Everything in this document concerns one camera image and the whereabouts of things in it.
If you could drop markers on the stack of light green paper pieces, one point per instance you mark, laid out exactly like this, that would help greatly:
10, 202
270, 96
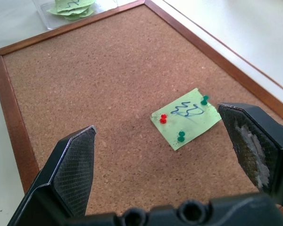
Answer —
72, 14

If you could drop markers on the green push pin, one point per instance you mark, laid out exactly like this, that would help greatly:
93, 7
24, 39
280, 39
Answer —
181, 136
204, 100

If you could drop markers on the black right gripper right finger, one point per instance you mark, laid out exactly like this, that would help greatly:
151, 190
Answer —
254, 146

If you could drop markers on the cork board with wooden frame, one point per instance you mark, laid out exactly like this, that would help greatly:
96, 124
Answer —
113, 94

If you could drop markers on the clear plastic tray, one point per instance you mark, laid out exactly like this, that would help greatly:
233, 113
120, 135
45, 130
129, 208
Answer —
61, 17

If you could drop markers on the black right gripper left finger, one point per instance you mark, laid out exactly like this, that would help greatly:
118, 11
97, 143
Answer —
68, 174

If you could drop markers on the red push pin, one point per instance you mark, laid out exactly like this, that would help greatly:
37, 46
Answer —
163, 118

